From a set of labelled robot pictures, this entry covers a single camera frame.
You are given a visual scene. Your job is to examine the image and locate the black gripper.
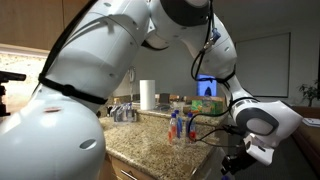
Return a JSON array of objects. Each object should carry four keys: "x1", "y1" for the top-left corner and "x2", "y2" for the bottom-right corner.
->
[{"x1": 220, "y1": 149, "x2": 258, "y2": 176}]

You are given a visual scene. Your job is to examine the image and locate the clear plastic bag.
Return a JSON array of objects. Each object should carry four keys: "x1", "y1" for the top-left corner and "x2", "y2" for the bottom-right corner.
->
[{"x1": 203, "y1": 146, "x2": 234, "y2": 180}]

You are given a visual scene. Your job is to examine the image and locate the green tissue box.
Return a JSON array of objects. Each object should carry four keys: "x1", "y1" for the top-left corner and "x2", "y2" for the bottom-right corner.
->
[{"x1": 190, "y1": 99, "x2": 224, "y2": 116}]

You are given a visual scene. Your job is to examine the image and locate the brown couch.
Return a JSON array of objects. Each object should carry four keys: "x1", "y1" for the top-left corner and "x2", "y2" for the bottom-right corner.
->
[{"x1": 291, "y1": 105, "x2": 320, "y2": 174}]

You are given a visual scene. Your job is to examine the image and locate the wooden board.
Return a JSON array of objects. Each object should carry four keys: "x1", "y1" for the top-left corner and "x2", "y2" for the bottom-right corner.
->
[{"x1": 182, "y1": 95, "x2": 226, "y2": 103}]

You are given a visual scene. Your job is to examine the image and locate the blue picture panel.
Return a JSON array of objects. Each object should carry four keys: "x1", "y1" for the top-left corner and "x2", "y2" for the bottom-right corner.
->
[{"x1": 196, "y1": 73, "x2": 218, "y2": 97}]

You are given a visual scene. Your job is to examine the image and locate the dark item in plastic wrap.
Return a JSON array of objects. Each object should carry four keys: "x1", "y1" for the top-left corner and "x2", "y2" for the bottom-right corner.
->
[{"x1": 154, "y1": 103, "x2": 173, "y2": 112}]

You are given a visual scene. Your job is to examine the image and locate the white paper sheet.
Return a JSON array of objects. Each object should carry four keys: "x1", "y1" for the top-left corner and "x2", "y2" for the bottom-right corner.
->
[{"x1": 301, "y1": 117, "x2": 320, "y2": 128}]

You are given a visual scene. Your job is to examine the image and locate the green potted plant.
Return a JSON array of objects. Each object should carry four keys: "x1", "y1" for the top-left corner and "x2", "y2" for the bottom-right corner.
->
[{"x1": 298, "y1": 79, "x2": 320, "y2": 108}]

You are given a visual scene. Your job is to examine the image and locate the white paper towel roll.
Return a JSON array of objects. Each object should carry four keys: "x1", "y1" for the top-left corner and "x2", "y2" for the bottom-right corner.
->
[{"x1": 139, "y1": 79, "x2": 157, "y2": 111}]

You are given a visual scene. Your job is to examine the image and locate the white projector screen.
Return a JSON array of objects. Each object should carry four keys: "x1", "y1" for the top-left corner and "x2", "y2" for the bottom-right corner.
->
[{"x1": 234, "y1": 32, "x2": 292, "y2": 99}]

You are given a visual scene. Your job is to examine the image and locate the wooden cabinet front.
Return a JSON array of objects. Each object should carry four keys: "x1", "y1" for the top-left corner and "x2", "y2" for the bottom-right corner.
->
[{"x1": 99, "y1": 153, "x2": 158, "y2": 180}]

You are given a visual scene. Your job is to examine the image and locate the plastic wrapped bottle pack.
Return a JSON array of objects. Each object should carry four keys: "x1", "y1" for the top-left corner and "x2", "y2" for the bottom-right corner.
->
[{"x1": 108, "y1": 101, "x2": 138, "y2": 124}]

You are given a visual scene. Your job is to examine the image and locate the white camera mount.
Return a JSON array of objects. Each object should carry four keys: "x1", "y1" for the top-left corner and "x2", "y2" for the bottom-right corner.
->
[{"x1": 243, "y1": 132, "x2": 276, "y2": 167}]

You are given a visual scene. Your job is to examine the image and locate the metal drawer handle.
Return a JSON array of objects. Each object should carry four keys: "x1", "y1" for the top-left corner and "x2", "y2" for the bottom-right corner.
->
[{"x1": 120, "y1": 169, "x2": 138, "y2": 180}]

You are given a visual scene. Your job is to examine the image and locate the white wall phone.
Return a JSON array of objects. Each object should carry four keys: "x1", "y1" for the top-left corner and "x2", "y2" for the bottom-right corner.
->
[{"x1": 128, "y1": 66, "x2": 137, "y2": 83}]

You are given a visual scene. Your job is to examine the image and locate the black cable strap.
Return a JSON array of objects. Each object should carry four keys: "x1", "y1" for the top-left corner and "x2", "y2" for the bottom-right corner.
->
[{"x1": 37, "y1": 73, "x2": 109, "y2": 105}]

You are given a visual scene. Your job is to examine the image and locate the wooden wall cabinets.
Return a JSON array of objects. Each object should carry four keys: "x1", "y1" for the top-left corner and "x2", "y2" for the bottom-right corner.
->
[{"x1": 0, "y1": 0, "x2": 98, "y2": 52}]

